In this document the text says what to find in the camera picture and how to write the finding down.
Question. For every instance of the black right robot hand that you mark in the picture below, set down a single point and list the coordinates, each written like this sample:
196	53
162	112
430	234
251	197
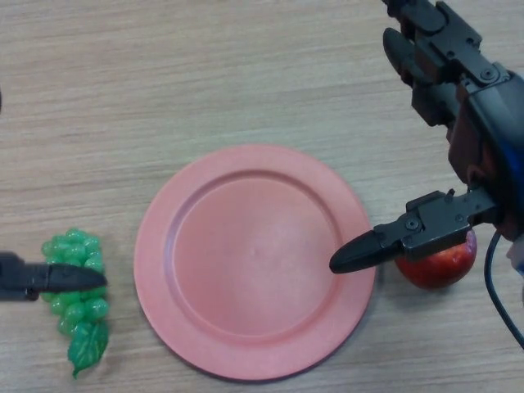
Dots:
491	114

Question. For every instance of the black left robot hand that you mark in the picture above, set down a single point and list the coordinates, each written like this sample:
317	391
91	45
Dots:
61	278

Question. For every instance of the green grapes bunch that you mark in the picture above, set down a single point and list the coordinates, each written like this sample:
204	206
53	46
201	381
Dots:
75	249

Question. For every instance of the pink round plate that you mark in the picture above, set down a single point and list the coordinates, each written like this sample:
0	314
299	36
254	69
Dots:
245	307

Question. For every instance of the red apple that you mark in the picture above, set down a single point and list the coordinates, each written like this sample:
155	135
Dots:
438	270

